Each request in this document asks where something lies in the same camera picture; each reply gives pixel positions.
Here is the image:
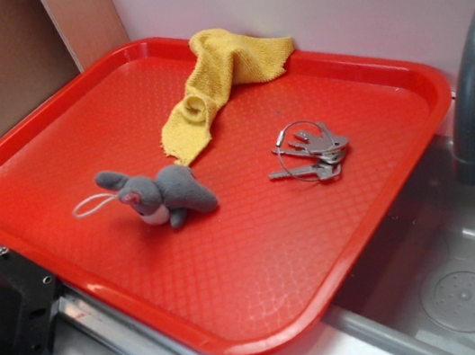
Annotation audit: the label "grey sink basin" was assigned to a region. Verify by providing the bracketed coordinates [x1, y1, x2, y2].
[325, 138, 475, 355]

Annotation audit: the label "yellow cloth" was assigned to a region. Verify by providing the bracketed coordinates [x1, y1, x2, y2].
[161, 28, 294, 166]

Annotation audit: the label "silver keys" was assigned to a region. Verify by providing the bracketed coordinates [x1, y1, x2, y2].
[268, 120, 349, 183]

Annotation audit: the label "grey plush rabbit toy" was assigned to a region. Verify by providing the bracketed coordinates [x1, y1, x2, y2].
[73, 164, 219, 229]

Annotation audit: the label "red plastic tray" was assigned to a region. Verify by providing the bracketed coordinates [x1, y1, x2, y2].
[0, 38, 452, 355]

